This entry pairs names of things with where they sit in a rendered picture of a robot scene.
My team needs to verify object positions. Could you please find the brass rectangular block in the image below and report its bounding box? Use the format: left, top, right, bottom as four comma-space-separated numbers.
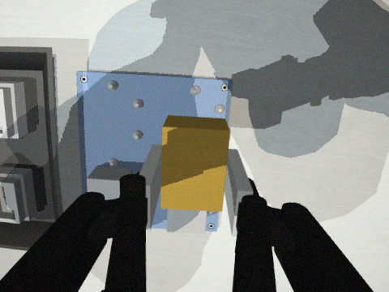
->
160, 115, 230, 212

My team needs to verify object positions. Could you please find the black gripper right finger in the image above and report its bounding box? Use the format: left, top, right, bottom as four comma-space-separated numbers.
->
224, 148, 373, 292

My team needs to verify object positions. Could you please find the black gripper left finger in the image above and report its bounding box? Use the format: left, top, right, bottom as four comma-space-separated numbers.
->
0, 144, 162, 292

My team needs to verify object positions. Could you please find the light grey rectangular part with pocket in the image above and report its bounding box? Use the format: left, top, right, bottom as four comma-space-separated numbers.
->
0, 81, 28, 139
0, 166, 37, 224

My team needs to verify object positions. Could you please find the grey rectangular block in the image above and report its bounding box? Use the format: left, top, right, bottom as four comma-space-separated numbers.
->
87, 166, 133, 200
167, 209, 207, 234

